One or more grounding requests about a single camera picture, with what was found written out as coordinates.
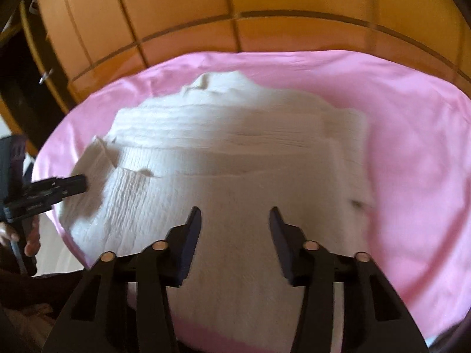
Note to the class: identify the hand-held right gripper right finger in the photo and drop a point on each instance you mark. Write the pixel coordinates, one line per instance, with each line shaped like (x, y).
(280, 242)

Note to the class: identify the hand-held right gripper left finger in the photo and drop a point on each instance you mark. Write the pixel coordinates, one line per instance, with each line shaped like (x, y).
(190, 242)

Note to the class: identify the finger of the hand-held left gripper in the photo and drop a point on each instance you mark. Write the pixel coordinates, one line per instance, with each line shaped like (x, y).
(73, 185)

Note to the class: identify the white knit sweater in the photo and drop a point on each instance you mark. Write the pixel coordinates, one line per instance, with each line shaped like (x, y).
(220, 161)

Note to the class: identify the person's left hand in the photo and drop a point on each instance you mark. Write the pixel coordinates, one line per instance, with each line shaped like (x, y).
(34, 237)

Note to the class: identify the person's dark clothing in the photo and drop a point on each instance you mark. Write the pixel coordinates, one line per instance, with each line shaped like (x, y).
(33, 290)

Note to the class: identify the pink blanket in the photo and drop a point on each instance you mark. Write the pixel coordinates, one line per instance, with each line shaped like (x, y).
(404, 136)

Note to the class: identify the wooden wardrobe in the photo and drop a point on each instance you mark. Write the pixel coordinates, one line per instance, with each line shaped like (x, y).
(176, 3)

